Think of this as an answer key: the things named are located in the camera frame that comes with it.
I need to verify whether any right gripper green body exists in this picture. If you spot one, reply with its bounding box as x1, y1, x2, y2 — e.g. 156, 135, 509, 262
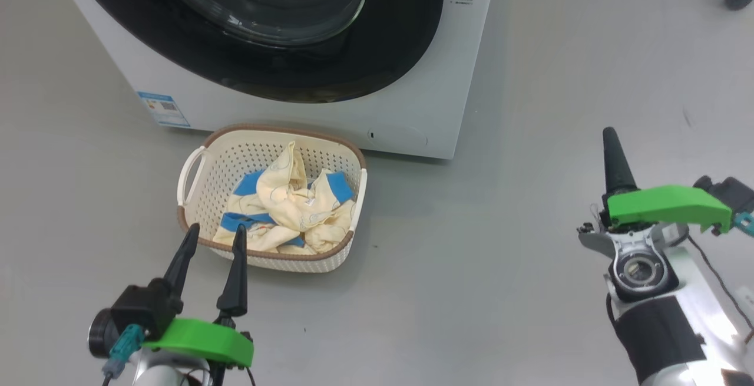
598, 185, 734, 236

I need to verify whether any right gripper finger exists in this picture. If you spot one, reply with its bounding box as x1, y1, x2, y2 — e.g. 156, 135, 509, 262
602, 127, 639, 196

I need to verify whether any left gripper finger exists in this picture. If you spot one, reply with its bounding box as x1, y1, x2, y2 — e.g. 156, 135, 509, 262
216, 224, 249, 318
163, 223, 201, 303

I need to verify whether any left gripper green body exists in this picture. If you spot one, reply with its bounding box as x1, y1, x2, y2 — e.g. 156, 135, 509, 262
141, 318, 256, 369

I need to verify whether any cream garment with blue trim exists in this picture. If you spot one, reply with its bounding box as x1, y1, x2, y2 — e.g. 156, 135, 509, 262
257, 141, 358, 255

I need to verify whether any dark grey glass washer door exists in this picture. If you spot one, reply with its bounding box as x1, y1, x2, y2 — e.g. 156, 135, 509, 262
65, 0, 445, 104

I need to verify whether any cream perforated laundry basket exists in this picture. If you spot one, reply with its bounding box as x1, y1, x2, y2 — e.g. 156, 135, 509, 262
177, 124, 368, 273

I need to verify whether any white front-load washing machine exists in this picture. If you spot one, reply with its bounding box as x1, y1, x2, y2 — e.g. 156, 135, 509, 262
48, 0, 500, 160

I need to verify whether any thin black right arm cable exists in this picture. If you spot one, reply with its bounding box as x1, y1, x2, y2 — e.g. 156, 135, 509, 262
686, 235, 754, 342

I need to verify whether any left camera cable teal plug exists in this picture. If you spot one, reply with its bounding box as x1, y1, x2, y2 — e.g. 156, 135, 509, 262
101, 324, 145, 386

